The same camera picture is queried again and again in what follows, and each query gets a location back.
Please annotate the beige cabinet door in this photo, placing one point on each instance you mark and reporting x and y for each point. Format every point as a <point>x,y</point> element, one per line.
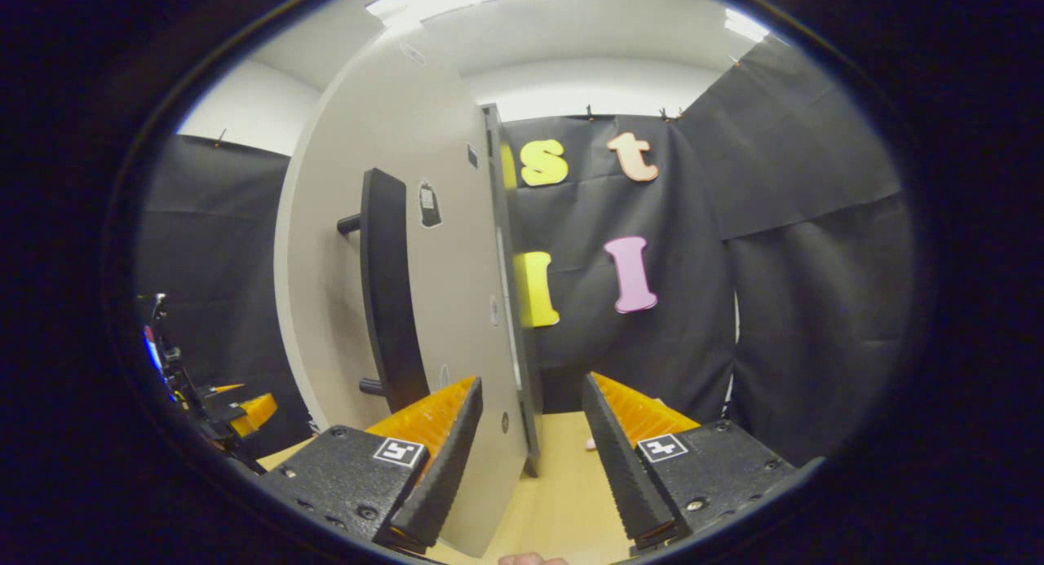
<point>326,263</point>

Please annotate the small ceiling light panel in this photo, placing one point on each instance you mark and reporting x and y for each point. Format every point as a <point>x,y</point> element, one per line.
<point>746,25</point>

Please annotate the grey cabinet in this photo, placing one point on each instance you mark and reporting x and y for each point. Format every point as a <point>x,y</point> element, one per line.
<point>530,402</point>

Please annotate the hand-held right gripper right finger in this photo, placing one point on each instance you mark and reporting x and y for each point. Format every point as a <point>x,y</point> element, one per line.
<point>624,467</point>

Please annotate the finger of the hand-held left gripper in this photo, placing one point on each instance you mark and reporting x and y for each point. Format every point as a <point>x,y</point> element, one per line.
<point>249,414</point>

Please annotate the black backdrop cloth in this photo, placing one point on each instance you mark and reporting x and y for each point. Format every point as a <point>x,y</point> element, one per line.
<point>816,304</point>

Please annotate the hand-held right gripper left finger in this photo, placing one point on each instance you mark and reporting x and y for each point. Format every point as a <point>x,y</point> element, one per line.
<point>440,475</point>

